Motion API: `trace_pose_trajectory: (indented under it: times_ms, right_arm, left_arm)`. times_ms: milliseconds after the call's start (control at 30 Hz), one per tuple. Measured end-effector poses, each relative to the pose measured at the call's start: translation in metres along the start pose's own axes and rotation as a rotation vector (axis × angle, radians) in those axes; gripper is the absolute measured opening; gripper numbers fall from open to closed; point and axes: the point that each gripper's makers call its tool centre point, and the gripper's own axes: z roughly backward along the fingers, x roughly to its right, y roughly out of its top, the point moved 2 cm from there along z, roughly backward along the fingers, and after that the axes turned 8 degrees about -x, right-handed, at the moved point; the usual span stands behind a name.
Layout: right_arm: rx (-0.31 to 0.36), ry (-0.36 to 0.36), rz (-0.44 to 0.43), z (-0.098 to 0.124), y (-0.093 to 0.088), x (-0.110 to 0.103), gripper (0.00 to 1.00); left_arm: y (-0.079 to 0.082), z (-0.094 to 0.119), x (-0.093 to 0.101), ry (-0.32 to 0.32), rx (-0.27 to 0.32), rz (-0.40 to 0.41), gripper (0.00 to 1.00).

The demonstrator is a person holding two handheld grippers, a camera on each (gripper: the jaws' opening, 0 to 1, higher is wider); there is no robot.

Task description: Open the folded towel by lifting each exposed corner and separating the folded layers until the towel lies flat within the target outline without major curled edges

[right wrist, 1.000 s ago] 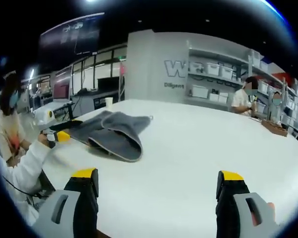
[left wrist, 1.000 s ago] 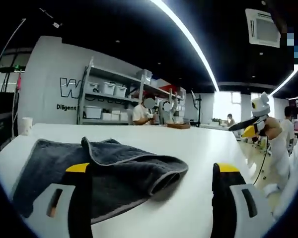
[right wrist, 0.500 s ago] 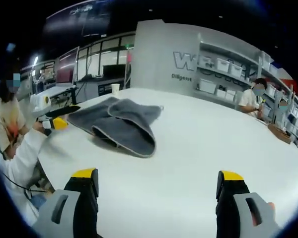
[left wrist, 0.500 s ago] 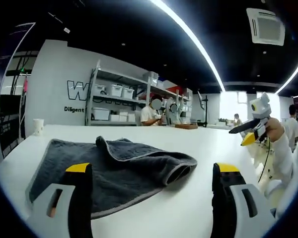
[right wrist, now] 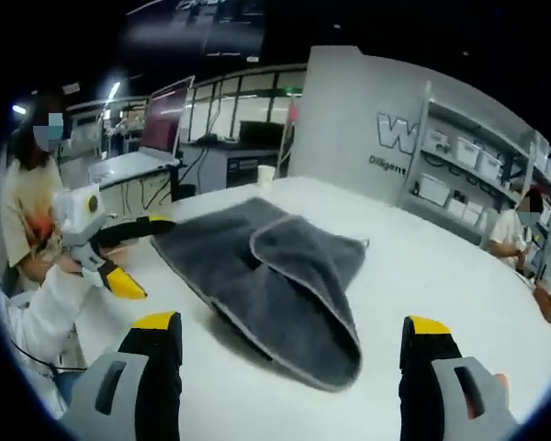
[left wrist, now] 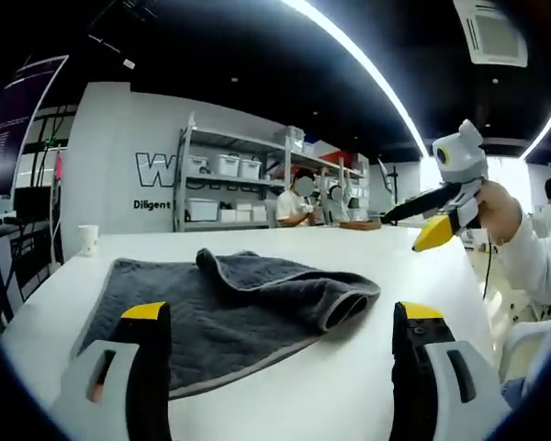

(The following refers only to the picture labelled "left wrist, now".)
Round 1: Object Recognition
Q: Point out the wooden tray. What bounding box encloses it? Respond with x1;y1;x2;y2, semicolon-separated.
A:
338;219;381;231

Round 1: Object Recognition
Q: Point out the white chair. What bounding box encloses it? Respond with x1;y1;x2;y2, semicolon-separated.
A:
498;316;551;382

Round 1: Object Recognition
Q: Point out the person's right hand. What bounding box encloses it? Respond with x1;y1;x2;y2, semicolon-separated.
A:
475;178;524;247

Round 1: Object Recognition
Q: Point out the white paper cup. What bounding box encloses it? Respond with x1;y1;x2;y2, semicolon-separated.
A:
77;224;100;257

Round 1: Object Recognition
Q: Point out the group of white storage boxes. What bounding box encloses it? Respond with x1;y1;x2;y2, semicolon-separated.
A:
183;126;368;224

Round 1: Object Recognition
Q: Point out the grey metal shelving unit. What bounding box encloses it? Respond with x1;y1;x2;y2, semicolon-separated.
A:
172;112;371;233

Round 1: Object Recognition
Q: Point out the ceiling air conditioner vent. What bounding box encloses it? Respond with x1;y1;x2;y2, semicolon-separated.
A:
452;0;529;68

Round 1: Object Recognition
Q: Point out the long ceiling light strip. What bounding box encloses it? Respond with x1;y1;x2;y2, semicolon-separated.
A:
279;0;431;157

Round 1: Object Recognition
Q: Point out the grey towel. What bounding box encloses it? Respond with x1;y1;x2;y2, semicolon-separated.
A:
71;247;382;401

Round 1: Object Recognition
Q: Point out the large computer monitor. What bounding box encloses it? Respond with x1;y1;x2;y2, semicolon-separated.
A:
0;54;70;197

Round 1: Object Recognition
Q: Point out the person's leg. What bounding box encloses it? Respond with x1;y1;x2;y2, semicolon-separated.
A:
500;376;534;411

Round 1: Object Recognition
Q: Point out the black camera stand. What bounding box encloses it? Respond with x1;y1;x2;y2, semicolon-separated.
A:
377;158;401;226

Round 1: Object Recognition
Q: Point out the black cable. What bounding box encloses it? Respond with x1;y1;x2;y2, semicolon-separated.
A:
480;229;496;300

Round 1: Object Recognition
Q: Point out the black monitor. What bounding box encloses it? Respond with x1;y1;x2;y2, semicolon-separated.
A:
12;186;56;217

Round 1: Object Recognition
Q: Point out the short ceiling light strip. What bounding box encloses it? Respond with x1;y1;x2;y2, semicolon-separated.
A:
521;101;551;160

